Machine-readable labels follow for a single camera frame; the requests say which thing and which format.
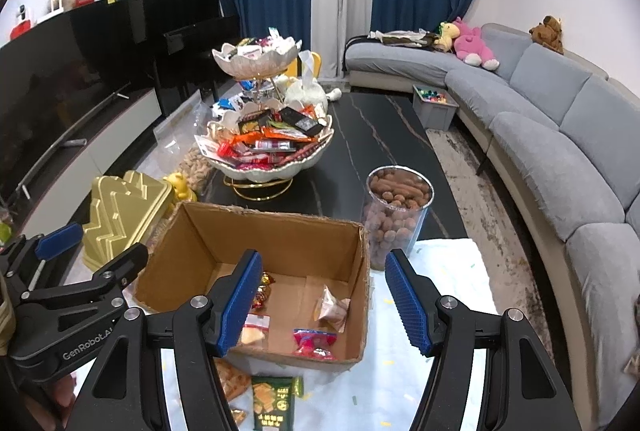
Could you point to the grey curved sofa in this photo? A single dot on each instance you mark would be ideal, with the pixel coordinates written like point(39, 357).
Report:
point(560, 136)

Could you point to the green chip packet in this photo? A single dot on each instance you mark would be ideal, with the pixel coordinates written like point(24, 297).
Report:
point(272, 403)

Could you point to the light blue patterned cloth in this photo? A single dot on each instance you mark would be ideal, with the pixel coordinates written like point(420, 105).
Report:
point(450, 301)

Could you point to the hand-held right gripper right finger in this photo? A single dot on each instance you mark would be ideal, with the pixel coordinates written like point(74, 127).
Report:
point(407, 301)

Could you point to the black television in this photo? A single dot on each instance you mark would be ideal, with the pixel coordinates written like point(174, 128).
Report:
point(60, 81)

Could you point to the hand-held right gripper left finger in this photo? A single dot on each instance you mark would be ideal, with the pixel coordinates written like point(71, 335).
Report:
point(240, 306)

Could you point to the black upright piano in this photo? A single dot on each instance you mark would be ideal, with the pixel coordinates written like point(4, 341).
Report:
point(190, 26)

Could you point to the small yellow toy figure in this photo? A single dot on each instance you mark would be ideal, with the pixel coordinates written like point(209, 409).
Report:
point(179, 186)

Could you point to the yellow chair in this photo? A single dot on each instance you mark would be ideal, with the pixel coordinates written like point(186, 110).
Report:
point(305, 63)

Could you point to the clear bag of peanuts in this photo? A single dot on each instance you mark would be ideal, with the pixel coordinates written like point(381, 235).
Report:
point(195, 171)

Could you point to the dark red candy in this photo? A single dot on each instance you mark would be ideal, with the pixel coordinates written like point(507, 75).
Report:
point(263, 291)

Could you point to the white gold tiered snack stand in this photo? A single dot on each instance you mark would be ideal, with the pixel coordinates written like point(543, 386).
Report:
point(260, 172)

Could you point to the person's left forearm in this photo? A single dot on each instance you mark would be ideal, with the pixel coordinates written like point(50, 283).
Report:
point(5, 326)

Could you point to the brown cardboard box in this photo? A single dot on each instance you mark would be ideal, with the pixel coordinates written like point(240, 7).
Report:
point(200, 241)

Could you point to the grey remote control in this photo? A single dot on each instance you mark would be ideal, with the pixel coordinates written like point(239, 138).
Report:
point(74, 142)

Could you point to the grey toy storage box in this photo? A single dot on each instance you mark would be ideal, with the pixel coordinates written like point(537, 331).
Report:
point(434, 108)

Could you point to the magenta snack packet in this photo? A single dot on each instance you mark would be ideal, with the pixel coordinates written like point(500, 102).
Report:
point(314, 345)

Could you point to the yellow plush toy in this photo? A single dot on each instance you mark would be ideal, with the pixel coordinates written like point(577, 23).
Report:
point(446, 36)

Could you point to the clear pink pastry packet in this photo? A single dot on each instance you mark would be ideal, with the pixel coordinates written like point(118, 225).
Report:
point(331, 308)

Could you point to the red white cracker packet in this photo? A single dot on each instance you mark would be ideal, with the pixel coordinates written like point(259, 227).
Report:
point(255, 330)

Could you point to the grey black television cabinet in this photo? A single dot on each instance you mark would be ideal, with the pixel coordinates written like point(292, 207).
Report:
point(125, 121)

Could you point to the copper foil snack packet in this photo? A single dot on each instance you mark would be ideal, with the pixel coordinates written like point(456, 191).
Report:
point(232, 381)

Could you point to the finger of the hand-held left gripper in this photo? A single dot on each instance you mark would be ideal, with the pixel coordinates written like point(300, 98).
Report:
point(110, 276)
point(60, 241)

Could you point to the heap of assorted wrapped snacks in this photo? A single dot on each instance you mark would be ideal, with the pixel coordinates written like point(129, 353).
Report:
point(265, 136)
point(260, 46)

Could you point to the clear jar of brown nuts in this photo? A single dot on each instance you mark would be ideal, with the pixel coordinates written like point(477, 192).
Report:
point(395, 221)

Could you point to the white red dog figure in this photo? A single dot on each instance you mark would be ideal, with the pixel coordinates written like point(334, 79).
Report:
point(24, 21)

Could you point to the pink plush toy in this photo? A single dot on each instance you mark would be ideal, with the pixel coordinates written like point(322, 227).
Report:
point(472, 43)

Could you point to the crumpled cloth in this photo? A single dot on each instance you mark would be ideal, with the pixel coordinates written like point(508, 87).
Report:
point(400, 37)

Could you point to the white plush toy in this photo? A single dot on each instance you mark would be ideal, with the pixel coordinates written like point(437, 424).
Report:
point(307, 93)

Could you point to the person's left hand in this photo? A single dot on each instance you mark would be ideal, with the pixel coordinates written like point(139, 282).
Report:
point(52, 396)

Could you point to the patterned grey rug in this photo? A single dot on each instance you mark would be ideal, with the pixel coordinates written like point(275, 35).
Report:
point(480, 211)

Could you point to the gold lid candy container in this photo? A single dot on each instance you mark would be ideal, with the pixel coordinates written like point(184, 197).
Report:
point(120, 211)

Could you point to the brown plush toy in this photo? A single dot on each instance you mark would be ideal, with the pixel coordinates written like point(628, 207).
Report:
point(546, 33)

